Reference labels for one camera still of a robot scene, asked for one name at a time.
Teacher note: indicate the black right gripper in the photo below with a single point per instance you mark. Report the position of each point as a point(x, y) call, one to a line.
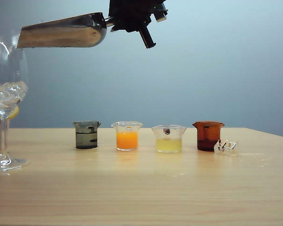
point(132, 13)

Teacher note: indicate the shiny metal ice scoop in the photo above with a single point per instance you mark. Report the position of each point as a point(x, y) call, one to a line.
point(61, 33)

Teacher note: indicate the clear ice cubes heap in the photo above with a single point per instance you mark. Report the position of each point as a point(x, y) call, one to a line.
point(7, 94)

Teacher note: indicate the single clear ice cube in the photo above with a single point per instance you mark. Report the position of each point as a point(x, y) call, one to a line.
point(225, 146)

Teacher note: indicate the beaker with orange juice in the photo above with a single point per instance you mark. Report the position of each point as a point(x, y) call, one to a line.
point(127, 141)

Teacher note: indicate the beaker with pale yellow liquid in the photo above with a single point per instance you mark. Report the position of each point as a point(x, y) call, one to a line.
point(168, 145)

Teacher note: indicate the amber brown small beaker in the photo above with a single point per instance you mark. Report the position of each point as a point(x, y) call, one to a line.
point(207, 137)

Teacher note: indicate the grey tinted small beaker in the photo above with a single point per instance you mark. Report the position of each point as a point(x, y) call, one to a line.
point(85, 141)

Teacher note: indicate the yellow lemon slice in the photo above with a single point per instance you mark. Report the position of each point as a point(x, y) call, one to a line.
point(15, 113)

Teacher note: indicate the clear wine glass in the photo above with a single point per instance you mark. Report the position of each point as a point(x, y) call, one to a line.
point(4, 136)

